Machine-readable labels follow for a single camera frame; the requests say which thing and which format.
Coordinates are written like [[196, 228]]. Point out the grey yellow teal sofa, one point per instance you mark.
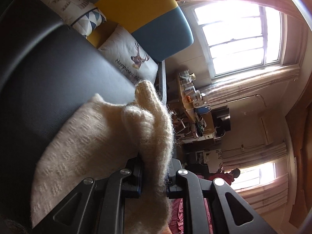
[[158, 34]]

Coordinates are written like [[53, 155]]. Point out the blue chair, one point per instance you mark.
[[202, 110]]

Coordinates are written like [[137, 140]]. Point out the geometric print pillow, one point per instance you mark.
[[73, 7]]

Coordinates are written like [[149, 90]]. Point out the pink ruffled bedspread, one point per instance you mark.
[[176, 214]]

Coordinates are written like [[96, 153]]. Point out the cream knit sweater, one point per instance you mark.
[[97, 139]]

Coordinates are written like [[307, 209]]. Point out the sheer patterned curtain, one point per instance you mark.
[[256, 156], [265, 197]]

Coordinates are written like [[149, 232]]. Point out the black padded folding table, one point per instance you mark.
[[48, 78]]

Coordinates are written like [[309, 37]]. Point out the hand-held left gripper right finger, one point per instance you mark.
[[174, 173]]

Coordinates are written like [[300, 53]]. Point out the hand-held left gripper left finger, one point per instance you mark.
[[134, 175]]

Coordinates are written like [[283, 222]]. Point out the black television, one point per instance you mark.
[[220, 119]]

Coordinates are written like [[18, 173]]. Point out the wooden desk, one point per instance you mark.
[[189, 108]]

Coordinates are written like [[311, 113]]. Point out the large bright window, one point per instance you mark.
[[243, 36]]

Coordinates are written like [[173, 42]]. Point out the small bright window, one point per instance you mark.
[[253, 175]]

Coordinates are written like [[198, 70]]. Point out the deer print pillow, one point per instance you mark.
[[121, 48]]

